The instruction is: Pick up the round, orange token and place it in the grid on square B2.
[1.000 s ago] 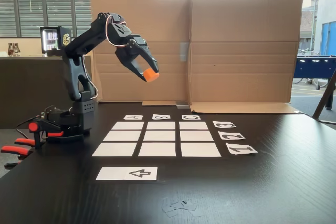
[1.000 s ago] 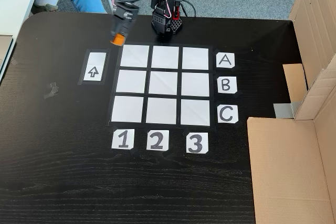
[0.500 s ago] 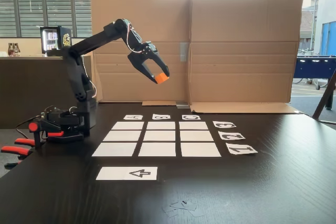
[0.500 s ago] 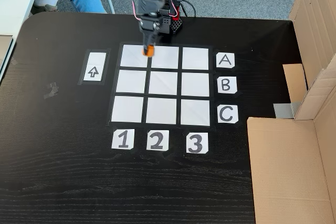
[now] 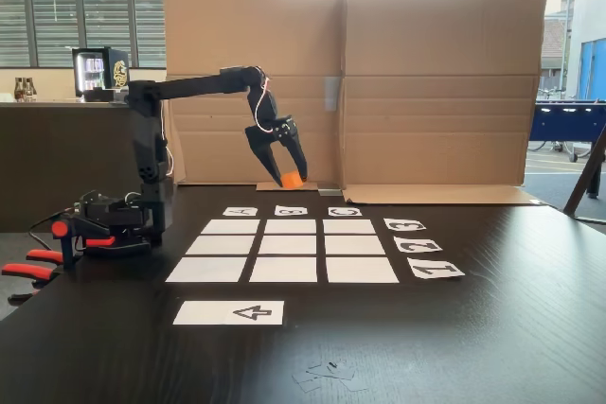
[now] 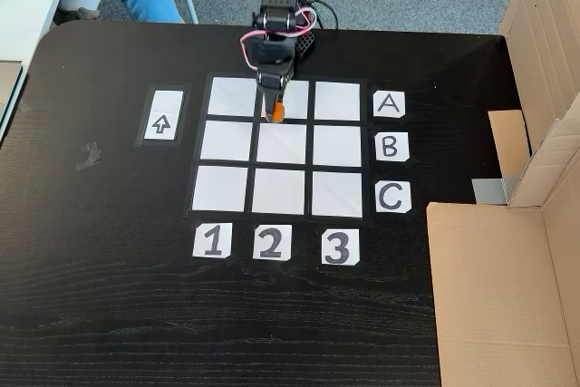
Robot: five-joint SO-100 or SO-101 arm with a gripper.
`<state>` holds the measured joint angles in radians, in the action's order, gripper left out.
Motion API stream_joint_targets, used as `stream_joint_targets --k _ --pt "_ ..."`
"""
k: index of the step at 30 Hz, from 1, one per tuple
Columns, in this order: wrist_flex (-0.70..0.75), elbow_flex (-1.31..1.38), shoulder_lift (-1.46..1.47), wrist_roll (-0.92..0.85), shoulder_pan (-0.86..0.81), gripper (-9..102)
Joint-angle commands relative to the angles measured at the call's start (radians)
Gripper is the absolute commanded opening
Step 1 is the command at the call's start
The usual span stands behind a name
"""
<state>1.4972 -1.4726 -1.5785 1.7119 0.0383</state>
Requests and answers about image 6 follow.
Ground white paper grid square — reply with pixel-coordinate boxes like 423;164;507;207
208;77;259;117
200;120;253;162
261;80;310;119
312;124;363;168
256;121;308;164
314;81;363;121
311;171;363;218
251;168;305;216
192;165;249;213

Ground paper sheet letter A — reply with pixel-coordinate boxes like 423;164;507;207
373;91;407;120

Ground white arrow paper sheet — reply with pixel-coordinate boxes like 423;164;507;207
142;90;185;141

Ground paper sheet number 2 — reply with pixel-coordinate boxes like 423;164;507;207
252;224;294;262

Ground paper sheet letter B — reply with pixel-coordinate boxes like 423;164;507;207
374;131;411;161

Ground paper sheet number 1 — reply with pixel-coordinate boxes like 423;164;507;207
192;222;233;260

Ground paper sheet number 3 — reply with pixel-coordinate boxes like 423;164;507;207
321;228;362;266

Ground paper sheet letter C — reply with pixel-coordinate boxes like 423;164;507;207
374;181;412;214

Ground clear tape scraps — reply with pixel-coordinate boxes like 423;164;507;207
74;141;102;173

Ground brown cardboard screen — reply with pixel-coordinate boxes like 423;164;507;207
425;0;580;387

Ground pink white servo cable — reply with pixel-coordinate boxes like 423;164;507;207
239;5;319;72

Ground black power cable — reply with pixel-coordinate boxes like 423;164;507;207
309;0;341;30

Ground grey duct tape strip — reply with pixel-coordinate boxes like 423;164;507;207
471;175;518;205

